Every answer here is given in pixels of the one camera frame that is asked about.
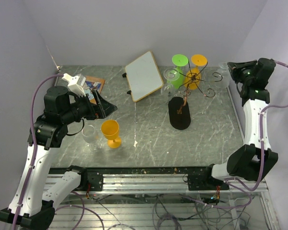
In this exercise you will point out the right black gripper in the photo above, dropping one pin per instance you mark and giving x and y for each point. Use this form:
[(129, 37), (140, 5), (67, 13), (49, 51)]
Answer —
[(236, 68)]

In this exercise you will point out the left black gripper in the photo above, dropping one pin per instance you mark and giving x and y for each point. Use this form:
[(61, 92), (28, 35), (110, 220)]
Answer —
[(103, 109)]

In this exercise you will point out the clear ribbed glass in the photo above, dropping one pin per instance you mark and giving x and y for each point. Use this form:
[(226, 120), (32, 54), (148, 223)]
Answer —
[(223, 75)]

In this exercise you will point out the orange plastic wine glass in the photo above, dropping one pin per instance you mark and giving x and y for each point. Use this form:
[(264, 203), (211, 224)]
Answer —
[(111, 130)]

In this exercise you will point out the clear wine glass front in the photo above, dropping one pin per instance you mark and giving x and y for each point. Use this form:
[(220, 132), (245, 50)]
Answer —
[(91, 137)]

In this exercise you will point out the clear wine glass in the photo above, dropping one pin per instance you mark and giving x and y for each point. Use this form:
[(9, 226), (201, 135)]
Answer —
[(168, 89), (91, 137)]

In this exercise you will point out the green plastic wine glass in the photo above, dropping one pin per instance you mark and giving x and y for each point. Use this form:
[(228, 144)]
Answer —
[(179, 60)]

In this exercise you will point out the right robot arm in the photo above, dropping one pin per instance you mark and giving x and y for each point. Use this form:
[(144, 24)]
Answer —
[(270, 158)]

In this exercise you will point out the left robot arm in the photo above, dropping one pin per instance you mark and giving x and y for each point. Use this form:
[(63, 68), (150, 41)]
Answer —
[(32, 207)]

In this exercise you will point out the black oval rack base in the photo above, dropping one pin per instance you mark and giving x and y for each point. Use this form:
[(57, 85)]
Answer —
[(179, 114)]

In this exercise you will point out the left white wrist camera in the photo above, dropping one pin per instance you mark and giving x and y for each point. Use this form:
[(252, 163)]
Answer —
[(75, 83)]

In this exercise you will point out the copper wire glass rack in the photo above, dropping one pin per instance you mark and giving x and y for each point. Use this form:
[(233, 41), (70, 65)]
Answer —
[(185, 90)]

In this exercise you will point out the small whiteboard yellow frame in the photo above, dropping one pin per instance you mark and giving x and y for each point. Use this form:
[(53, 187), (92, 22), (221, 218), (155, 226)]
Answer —
[(143, 76)]

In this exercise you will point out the aluminium rail frame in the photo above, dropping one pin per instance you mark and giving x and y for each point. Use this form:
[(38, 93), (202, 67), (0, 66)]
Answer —
[(148, 184)]

